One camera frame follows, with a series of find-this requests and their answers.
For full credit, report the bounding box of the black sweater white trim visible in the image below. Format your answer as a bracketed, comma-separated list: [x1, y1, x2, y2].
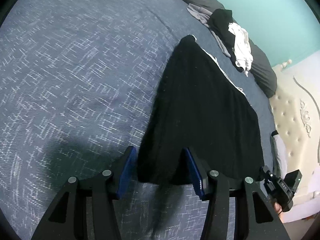
[137, 35, 264, 185]

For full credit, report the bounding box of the person's right hand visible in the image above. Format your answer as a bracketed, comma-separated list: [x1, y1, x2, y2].
[273, 202, 283, 215]

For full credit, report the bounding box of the cream tufted headboard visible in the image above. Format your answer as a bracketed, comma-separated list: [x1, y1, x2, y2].
[270, 60, 319, 223]

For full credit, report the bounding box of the white garment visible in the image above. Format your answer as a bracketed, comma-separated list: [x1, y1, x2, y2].
[228, 22, 253, 76]

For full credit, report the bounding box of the black garment in pile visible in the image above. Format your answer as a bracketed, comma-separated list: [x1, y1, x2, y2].
[208, 9, 243, 72]

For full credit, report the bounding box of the dark grey long pillow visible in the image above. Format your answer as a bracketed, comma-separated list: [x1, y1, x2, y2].
[182, 0, 277, 99]

